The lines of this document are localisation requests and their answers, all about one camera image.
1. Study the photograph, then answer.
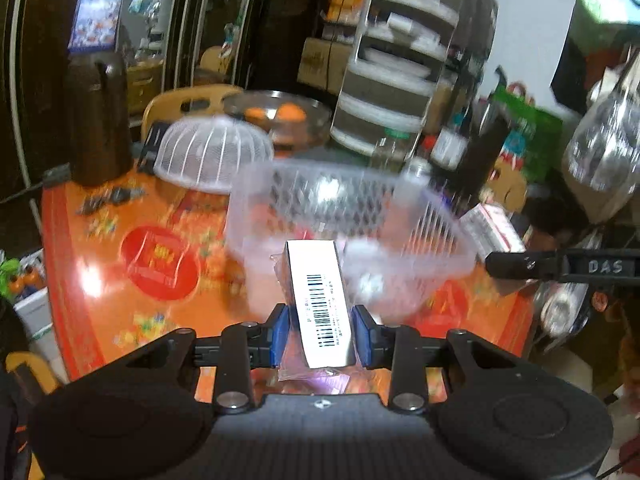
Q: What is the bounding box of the dark brown thermos jug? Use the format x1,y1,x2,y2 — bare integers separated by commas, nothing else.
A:
64,52,132,188

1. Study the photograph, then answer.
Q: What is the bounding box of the right orange fruit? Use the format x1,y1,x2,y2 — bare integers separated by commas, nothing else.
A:
276,102,307,122

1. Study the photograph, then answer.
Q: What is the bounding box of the orange fruit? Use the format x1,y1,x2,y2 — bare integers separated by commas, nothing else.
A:
244,107,268,122
276,102,307,122

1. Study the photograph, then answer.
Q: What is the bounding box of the white tiered food rack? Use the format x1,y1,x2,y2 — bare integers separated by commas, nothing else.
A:
330,0,465,156

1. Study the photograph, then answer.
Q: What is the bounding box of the white barcode cigarette box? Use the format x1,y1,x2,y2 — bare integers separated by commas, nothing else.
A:
283,240,356,370

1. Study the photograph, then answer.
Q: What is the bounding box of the white dome mesh cover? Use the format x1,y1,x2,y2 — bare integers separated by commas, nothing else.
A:
153,115,274,194

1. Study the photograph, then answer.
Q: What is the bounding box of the wooden chair back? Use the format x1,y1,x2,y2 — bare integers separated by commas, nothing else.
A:
141,84,243,141

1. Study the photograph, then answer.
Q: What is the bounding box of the key bunch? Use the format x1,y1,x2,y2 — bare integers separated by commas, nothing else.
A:
77,186,145,216

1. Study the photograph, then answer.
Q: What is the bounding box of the clear plastic bag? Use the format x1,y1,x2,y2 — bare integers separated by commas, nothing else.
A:
561,51,639,224

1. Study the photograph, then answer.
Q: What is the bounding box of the blue wall calendar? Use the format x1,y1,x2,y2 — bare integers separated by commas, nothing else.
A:
67,0,122,53

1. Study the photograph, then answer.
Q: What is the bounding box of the steel bowl with oranges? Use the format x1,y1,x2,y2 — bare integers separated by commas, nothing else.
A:
222,91,332,151

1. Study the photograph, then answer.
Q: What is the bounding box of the clear plastic basket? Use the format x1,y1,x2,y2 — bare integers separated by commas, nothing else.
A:
226,159,476,321

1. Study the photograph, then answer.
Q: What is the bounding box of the red white cigarette box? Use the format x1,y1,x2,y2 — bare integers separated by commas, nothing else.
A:
460,204,526,261

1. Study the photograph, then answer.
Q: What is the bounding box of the green gift bag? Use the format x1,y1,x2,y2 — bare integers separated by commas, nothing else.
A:
492,82,563,183

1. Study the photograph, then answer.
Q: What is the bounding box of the green lid glass jar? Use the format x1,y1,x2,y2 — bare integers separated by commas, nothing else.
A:
369,128,416,174

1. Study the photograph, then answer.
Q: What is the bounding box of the left orange fruit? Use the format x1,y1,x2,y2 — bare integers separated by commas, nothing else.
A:
244,107,268,122

